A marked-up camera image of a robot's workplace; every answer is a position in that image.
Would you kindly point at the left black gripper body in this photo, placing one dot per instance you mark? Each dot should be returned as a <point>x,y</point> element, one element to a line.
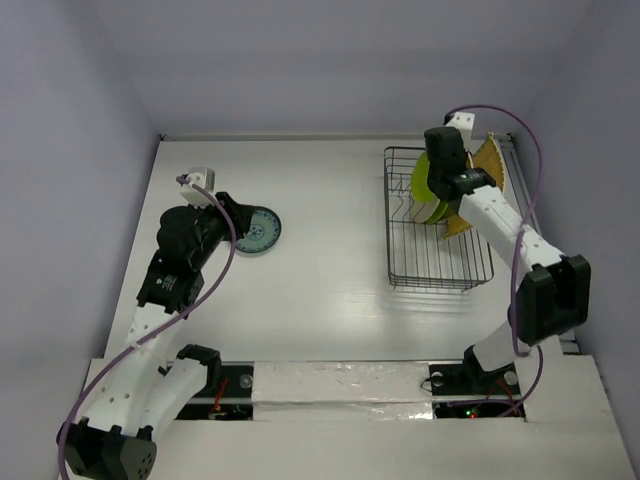
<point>215,227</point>

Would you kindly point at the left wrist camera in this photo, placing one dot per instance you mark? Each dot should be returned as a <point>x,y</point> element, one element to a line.
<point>197,186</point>

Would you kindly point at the square bamboo tray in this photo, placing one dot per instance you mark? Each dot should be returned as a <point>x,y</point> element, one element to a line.
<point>489,157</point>

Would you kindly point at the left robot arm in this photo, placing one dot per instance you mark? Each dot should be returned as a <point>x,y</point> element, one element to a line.
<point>113,429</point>

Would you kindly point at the black wire dish rack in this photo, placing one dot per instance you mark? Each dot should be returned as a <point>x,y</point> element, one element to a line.
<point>419,257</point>

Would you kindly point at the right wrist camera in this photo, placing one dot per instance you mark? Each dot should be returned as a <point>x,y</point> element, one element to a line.
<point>463,121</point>

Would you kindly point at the green plate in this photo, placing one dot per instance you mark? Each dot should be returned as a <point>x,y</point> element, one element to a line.
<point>419,180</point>
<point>442,212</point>

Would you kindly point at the silver foil base strip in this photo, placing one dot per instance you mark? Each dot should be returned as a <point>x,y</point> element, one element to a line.
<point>340,392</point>

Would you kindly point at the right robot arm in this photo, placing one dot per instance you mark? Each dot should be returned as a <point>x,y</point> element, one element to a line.
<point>549,290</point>

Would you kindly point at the blue patterned plate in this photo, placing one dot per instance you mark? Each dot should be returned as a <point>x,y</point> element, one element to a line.
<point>264,232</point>

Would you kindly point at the cream white plate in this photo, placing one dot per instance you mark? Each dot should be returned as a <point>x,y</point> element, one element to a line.
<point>425,212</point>

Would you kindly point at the rounded bamboo tray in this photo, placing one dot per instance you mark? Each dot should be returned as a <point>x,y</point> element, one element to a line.
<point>455,225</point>

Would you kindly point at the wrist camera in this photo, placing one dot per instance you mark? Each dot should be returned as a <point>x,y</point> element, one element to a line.
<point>463,121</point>
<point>197,186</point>

